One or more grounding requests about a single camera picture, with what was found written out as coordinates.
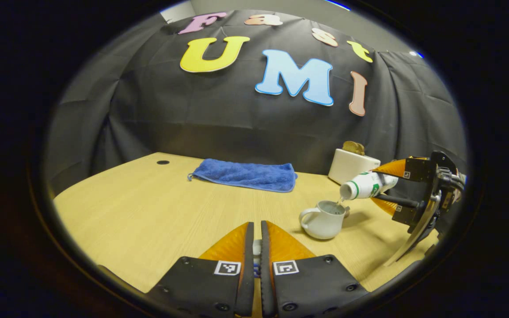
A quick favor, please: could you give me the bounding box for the blue towel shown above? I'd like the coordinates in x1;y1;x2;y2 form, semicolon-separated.
187;159;298;193

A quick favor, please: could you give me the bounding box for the white ceramic teacup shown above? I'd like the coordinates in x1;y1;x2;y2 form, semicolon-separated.
299;200;351;240

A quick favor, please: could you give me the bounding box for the white toaster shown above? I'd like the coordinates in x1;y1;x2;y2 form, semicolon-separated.
328;148;381;185

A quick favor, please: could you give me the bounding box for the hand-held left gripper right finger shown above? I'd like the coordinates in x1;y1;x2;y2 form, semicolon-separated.
260;220;369;318

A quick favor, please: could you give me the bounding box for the black backdrop cloth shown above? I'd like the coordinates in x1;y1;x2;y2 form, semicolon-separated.
47;10;467;195

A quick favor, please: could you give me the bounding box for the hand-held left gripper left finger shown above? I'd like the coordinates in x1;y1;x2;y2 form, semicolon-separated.
146;222;255;318

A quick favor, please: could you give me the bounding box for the white green-label water bottle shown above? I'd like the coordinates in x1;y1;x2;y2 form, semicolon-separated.
339;171;399;201

